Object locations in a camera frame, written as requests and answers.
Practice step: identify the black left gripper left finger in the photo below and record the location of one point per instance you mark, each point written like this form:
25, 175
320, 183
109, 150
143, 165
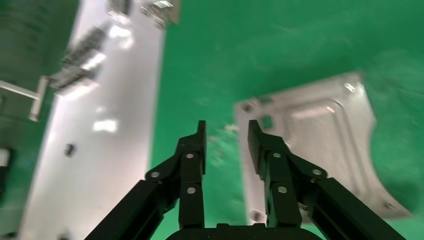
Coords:
192, 172

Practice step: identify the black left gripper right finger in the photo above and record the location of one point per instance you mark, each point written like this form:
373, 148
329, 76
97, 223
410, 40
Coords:
281, 172

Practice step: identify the stamped sheet metal bracket part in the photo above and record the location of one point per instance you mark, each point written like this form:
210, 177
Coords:
331, 132

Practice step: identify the green table mat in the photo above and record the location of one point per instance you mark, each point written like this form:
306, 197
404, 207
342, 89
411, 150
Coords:
265, 49

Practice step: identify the tiny black block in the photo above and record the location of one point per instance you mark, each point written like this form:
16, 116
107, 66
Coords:
69, 149

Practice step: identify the small notched metal strip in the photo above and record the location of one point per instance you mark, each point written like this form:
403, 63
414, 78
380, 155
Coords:
92, 38
74, 79
82, 58

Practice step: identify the silver binder clip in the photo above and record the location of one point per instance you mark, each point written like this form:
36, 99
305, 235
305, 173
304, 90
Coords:
160, 11

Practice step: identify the long aluminium base plate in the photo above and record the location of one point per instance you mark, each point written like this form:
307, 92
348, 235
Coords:
99, 149

